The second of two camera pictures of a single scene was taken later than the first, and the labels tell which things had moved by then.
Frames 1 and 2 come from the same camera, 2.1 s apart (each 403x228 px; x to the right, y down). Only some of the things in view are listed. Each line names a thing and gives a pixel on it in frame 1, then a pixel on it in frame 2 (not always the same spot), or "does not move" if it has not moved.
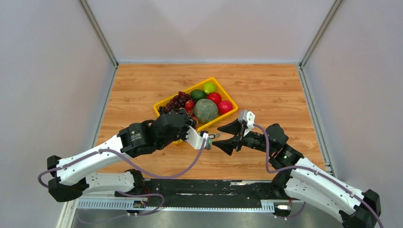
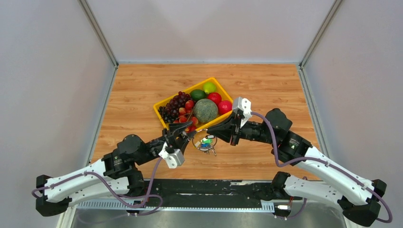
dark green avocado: (196, 94) does not move
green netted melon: (205, 110) does not move
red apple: (215, 96) does not move
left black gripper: (189, 121) to (171, 137)
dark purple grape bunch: (178, 101) does not move
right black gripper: (227, 145) to (231, 128)
